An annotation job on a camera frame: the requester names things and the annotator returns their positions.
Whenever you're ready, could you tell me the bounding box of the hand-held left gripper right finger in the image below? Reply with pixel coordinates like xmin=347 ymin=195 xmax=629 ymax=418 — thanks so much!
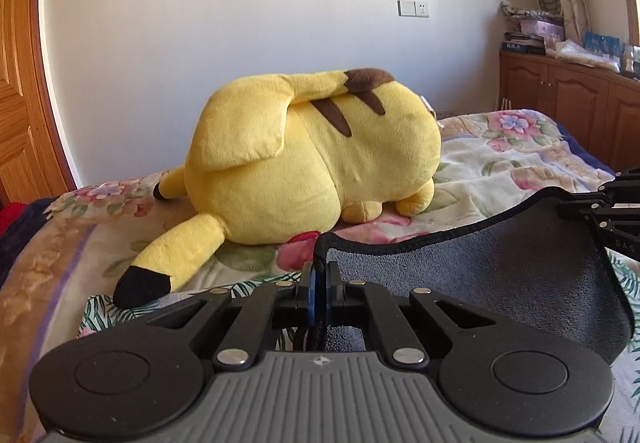
xmin=319 ymin=262 xmax=502 ymax=371

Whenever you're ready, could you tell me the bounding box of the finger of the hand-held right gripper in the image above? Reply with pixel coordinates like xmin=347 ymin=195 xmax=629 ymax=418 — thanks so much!
xmin=556 ymin=200 xmax=640 ymax=231
xmin=597 ymin=168 xmax=640 ymax=204

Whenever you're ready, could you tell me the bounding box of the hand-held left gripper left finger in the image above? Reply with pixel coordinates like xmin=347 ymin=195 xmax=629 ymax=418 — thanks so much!
xmin=147 ymin=263 xmax=318 ymax=372

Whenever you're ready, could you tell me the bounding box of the dark grey towel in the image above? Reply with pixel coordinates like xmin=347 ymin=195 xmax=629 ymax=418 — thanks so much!
xmin=290 ymin=187 xmax=632 ymax=367

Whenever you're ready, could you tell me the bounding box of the wooden cabinet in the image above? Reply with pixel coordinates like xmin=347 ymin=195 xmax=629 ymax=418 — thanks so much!
xmin=498 ymin=50 xmax=640 ymax=174

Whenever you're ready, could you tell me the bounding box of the floral blanket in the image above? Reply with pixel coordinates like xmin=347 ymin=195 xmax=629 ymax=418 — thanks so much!
xmin=0 ymin=109 xmax=640 ymax=443

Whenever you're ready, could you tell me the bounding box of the white plastic bag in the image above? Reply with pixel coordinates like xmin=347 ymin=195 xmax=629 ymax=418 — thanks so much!
xmin=546 ymin=39 xmax=621 ymax=72

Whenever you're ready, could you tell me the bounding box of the blue box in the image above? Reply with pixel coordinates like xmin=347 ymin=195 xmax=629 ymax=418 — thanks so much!
xmin=583 ymin=31 xmax=622 ymax=58

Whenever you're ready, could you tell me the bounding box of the yellow plush toy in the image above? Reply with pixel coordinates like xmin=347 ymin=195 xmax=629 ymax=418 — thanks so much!
xmin=113 ymin=67 xmax=443 ymax=309

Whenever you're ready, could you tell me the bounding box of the stack of books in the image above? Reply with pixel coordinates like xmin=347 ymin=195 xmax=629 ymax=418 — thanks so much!
xmin=501 ymin=31 xmax=549 ymax=56

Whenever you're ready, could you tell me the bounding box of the purple box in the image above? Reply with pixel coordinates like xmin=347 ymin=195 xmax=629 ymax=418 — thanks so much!
xmin=520 ymin=19 xmax=566 ymax=42

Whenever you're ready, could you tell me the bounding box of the folded floral cloth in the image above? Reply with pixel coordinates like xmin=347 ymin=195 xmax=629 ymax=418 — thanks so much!
xmin=500 ymin=1 xmax=565 ymax=22

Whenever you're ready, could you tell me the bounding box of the red cloth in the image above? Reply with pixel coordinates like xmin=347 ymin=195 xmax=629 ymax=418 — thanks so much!
xmin=0 ymin=203 xmax=32 ymax=237

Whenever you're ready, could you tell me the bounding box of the wooden door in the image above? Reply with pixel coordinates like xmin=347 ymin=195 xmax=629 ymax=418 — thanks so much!
xmin=0 ymin=0 xmax=77 ymax=204

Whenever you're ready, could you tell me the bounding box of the white wall switch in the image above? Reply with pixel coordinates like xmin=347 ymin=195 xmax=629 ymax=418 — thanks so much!
xmin=398 ymin=0 xmax=431 ymax=18

